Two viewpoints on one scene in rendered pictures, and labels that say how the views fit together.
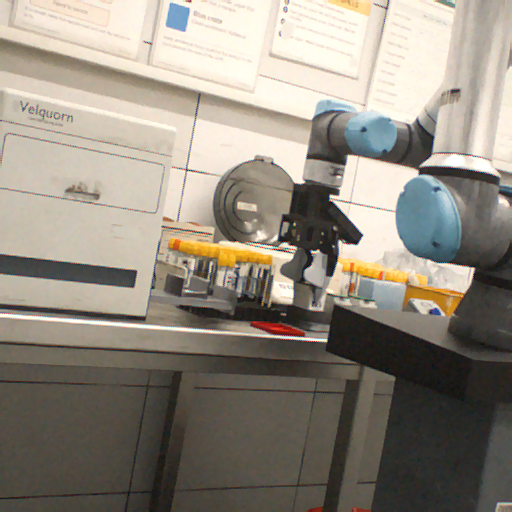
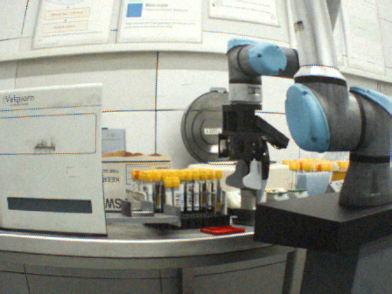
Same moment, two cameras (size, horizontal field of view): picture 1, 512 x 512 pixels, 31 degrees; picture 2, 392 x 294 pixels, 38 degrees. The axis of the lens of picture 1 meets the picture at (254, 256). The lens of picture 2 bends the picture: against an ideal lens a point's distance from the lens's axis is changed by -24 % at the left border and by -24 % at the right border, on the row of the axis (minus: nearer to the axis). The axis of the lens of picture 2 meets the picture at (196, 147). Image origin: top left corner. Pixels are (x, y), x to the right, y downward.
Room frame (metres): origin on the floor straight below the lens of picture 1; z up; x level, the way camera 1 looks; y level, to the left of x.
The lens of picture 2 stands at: (0.15, -0.21, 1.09)
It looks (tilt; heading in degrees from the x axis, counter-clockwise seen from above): 1 degrees down; 8
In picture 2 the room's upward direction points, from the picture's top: straight up
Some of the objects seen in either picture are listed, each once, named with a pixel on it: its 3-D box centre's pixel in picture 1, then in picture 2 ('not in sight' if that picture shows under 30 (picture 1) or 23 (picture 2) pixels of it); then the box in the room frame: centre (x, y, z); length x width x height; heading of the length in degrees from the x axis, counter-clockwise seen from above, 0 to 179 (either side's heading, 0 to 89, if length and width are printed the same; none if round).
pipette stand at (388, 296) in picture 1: (378, 305); (312, 192); (1.86, -0.27, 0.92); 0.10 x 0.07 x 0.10; 133
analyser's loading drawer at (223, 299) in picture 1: (174, 290); (127, 213); (1.48, 0.12, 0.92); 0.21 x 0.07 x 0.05; 126
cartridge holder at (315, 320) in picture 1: (305, 317); (252, 215); (1.70, -0.11, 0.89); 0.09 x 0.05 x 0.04; 38
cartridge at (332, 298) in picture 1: (334, 311); (276, 206); (1.74, -0.17, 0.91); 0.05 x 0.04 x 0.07; 36
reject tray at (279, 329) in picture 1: (277, 329); (222, 230); (1.56, -0.06, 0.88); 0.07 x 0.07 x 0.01; 36
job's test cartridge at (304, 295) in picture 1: (308, 302); (253, 204); (1.70, -0.11, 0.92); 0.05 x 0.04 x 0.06; 39
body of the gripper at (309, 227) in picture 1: (312, 218); (244, 132); (1.68, -0.09, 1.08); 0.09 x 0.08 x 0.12; 129
